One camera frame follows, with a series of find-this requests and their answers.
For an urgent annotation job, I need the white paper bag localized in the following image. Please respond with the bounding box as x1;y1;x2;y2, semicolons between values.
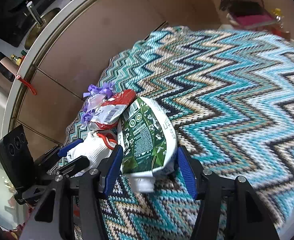
66;131;117;177

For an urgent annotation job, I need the red silver snack wrapper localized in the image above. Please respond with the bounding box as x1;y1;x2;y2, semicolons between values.
86;89;136;131

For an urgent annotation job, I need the green white milk pouch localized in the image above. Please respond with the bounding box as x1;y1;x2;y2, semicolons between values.
117;97;178;193

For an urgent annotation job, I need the brown kitchen cabinet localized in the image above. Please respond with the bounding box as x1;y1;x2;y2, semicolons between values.
12;0;225;153

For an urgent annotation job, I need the purple ribbon plastic wrapper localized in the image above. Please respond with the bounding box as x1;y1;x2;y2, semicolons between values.
81;81;116;126

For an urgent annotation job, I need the pink black thermos bottle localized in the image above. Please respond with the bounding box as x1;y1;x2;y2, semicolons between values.
0;52;19;82

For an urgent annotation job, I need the maroon dustpan with broom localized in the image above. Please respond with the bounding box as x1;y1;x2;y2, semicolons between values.
219;0;277;29

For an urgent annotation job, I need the yellow cap oil bottle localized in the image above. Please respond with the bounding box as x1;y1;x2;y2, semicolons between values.
270;8;291;41

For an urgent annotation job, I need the red string tie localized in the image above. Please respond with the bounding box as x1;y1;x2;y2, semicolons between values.
15;75;37;95

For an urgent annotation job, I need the brass wok with handle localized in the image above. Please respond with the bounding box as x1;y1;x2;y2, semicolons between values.
25;1;60;50

